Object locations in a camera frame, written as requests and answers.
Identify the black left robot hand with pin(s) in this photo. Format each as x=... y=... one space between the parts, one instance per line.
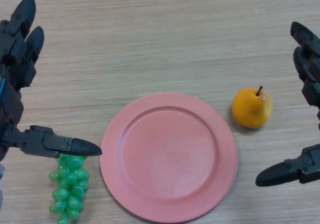
x=12 y=103

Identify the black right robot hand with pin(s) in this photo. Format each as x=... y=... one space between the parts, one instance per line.
x=310 y=58

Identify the pink round plate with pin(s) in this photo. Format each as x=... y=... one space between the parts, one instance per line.
x=170 y=159

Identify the green grape bunch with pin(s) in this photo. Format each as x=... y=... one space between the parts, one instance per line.
x=71 y=184

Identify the yellow pear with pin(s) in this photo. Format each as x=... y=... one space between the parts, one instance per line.
x=250 y=108

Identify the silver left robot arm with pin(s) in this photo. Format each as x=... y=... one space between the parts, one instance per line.
x=1 y=181

